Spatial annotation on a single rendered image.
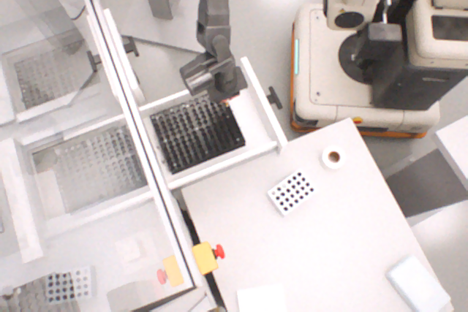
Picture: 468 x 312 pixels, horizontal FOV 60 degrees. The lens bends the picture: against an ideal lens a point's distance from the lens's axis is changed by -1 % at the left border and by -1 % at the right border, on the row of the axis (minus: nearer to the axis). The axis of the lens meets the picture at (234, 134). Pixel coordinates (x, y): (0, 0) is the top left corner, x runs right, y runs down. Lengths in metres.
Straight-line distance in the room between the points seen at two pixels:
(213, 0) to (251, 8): 1.55
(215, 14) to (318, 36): 1.20
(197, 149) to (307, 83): 0.91
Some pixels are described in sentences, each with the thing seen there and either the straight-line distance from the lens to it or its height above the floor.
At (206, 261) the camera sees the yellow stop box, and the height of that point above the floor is 0.91.
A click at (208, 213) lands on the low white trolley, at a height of 0.76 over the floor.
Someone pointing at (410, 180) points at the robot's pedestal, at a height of 0.36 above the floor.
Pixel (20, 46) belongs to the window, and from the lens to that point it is 0.39.
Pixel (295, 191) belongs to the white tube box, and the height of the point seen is 0.79.
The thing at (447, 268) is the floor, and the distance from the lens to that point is 2.21.
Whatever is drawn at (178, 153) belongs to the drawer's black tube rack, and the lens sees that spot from 1.12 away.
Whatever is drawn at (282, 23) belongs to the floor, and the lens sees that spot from 2.39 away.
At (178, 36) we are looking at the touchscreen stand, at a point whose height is 0.04.
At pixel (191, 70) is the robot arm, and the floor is 1.16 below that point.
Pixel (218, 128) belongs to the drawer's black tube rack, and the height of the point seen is 0.90.
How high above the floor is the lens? 1.97
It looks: 72 degrees down
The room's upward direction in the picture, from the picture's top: straight up
